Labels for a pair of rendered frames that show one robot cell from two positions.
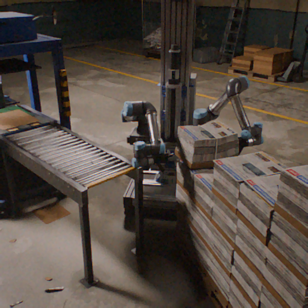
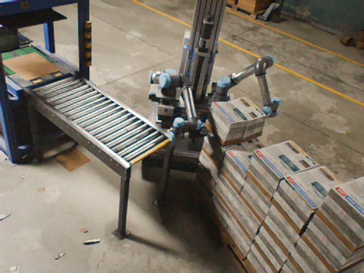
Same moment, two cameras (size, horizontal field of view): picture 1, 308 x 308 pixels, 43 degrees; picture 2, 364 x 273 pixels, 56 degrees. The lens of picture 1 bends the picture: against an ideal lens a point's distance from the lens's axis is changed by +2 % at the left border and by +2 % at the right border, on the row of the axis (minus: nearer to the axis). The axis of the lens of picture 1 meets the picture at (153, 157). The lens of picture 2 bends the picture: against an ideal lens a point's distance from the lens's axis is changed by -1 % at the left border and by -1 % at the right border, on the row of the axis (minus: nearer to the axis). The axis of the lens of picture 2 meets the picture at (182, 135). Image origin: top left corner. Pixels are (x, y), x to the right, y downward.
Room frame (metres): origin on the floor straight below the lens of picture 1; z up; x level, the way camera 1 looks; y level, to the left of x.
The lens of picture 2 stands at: (0.42, 0.59, 2.52)
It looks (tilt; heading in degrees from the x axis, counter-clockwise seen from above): 37 degrees down; 346
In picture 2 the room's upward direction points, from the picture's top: 11 degrees clockwise
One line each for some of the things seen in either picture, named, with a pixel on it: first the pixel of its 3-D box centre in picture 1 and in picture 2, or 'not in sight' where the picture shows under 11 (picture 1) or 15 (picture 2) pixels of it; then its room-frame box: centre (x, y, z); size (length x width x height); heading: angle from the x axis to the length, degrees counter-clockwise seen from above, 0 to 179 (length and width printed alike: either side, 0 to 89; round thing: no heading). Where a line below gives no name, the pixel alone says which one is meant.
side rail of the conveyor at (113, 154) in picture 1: (91, 148); (118, 107); (3.06, 0.55, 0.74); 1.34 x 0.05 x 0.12; 43
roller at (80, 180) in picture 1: (101, 174); (138, 144); (2.51, 0.38, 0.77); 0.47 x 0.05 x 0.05; 133
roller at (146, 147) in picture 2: (106, 177); (144, 148); (2.47, 0.34, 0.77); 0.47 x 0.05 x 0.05; 133
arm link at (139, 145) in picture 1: (142, 149); (180, 125); (2.53, 0.08, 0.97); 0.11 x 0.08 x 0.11; 99
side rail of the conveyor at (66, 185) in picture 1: (36, 165); (71, 129); (2.72, 0.92, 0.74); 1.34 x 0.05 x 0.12; 43
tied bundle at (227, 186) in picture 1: (251, 181); (281, 169); (2.08, -0.60, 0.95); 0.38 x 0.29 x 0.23; 111
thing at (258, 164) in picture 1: (251, 165); (285, 158); (2.08, -0.59, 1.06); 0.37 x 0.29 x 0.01; 111
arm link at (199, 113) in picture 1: (200, 117); (223, 84); (3.18, -0.41, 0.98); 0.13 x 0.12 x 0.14; 134
